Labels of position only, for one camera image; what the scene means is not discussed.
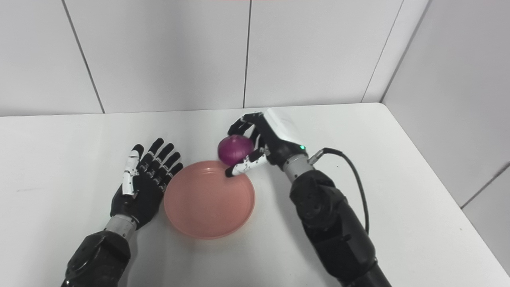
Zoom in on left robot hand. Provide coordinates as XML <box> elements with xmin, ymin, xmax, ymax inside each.
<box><xmin>110</xmin><ymin>138</ymin><xmax>184</xmax><ymax>230</ymax></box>

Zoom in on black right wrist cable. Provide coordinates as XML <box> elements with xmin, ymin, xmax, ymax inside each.
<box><xmin>309</xmin><ymin>147</ymin><xmax>370</xmax><ymax>235</ymax></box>

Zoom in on pink round plate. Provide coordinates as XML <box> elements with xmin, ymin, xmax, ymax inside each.
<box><xmin>164</xmin><ymin>160</ymin><xmax>256</xmax><ymax>240</ymax></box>

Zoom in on purple red onion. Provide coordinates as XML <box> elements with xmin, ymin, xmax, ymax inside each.
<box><xmin>218</xmin><ymin>135</ymin><xmax>254</xmax><ymax>167</ymax></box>

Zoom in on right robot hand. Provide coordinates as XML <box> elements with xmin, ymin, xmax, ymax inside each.
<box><xmin>225</xmin><ymin>108</ymin><xmax>308</xmax><ymax>178</ymax></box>

